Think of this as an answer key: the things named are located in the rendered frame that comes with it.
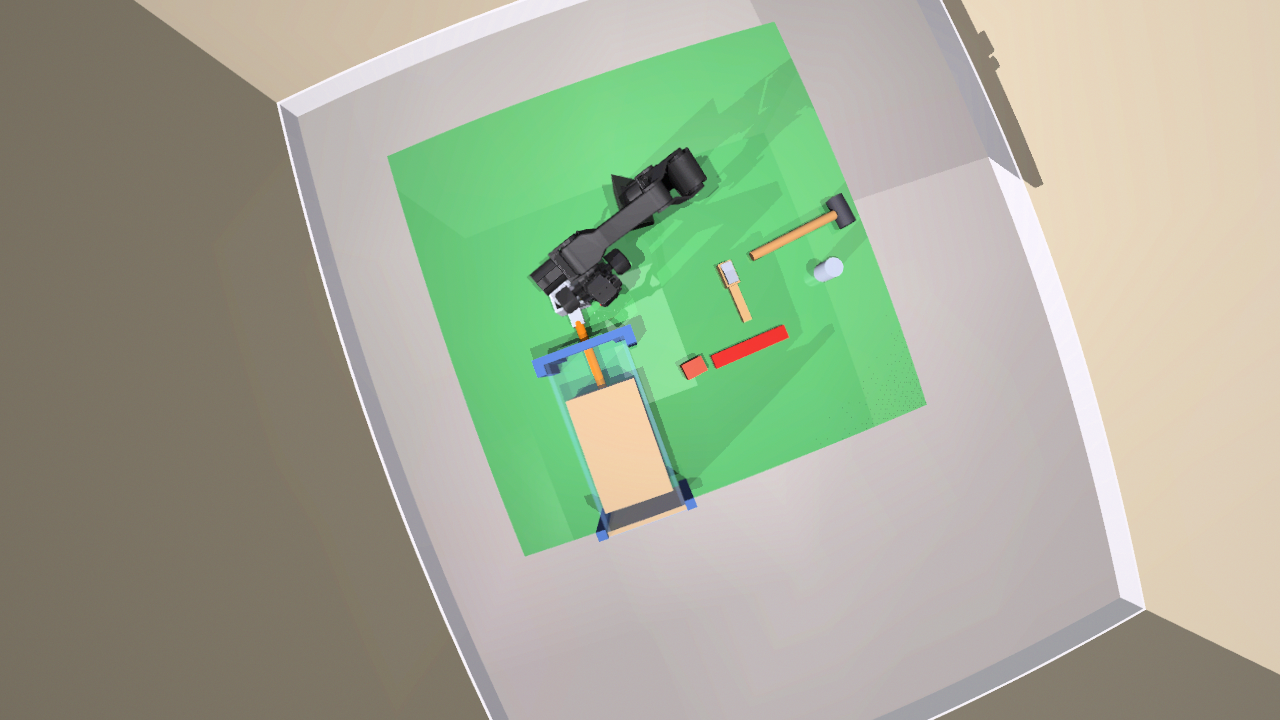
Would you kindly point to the red rectangular bar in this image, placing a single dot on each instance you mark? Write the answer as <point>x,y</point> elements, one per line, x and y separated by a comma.
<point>749,346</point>

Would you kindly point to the blue rectangular frame bar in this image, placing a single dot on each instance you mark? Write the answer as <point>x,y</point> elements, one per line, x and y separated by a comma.
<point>582,346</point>

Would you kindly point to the mallet with orange handle and dark grey head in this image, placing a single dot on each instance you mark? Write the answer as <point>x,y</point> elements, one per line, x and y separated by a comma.
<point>839,210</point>

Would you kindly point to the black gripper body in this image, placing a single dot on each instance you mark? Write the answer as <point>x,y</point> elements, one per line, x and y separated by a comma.
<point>616,260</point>

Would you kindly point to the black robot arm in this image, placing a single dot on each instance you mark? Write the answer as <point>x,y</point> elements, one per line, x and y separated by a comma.
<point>580,254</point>

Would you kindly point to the grey cylinder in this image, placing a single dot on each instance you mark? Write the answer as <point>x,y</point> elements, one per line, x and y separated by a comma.
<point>828,269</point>

